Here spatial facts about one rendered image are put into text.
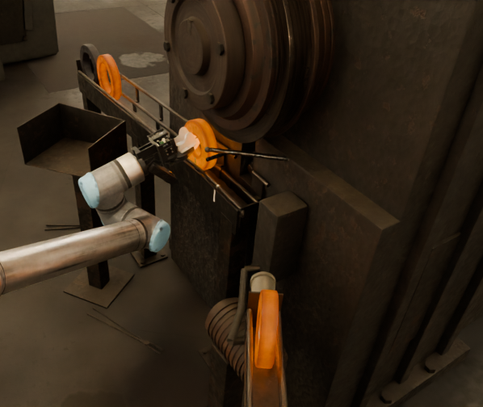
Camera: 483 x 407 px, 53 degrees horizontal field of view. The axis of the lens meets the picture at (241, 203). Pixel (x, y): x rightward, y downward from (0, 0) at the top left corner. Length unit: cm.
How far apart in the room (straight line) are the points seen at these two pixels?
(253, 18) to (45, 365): 135
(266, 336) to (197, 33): 63
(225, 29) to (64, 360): 129
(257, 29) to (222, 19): 7
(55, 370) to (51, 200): 98
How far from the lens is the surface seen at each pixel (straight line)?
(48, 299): 208
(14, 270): 109
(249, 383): 95
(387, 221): 107
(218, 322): 127
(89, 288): 207
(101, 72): 216
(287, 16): 99
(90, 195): 136
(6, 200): 263
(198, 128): 144
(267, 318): 95
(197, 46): 110
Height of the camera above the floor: 149
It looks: 37 degrees down
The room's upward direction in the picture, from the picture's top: 6 degrees clockwise
